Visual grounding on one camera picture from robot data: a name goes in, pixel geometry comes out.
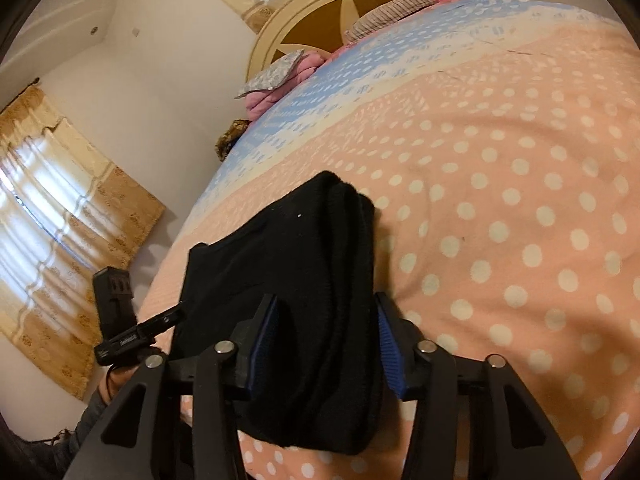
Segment grey patterned pillow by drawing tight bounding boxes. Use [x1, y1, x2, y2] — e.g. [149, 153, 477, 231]
[236, 48, 307, 100]

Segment gold side window curtain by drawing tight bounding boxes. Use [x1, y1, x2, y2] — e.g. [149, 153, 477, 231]
[0, 85, 167, 402]

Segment striped pillow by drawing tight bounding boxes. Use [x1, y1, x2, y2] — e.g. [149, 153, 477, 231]
[344, 0, 436, 44]

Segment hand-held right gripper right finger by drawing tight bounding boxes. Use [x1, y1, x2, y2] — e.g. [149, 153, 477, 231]
[374, 291, 584, 480]

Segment cream wooden headboard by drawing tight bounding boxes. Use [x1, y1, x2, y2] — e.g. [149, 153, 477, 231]
[247, 0, 401, 87]

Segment brown plush toy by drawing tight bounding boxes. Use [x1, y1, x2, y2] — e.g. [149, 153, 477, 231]
[215, 118, 251, 163]

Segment peach and blue dotted blanket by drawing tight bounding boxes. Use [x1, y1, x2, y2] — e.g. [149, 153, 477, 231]
[137, 0, 640, 480]

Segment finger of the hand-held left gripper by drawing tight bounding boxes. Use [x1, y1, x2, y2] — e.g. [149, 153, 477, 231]
[137, 307, 186, 341]

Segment person's left forearm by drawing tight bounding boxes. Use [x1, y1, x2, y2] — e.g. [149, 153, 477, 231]
[50, 367, 125, 480]

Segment pink folded blanket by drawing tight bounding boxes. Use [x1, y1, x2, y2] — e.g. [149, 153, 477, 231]
[243, 52, 346, 122]

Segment black pants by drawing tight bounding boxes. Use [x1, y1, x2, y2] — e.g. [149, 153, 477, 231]
[170, 170, 387, 457]

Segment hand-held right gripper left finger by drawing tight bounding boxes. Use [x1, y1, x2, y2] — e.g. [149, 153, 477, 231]
[62, 292, 281, 480]

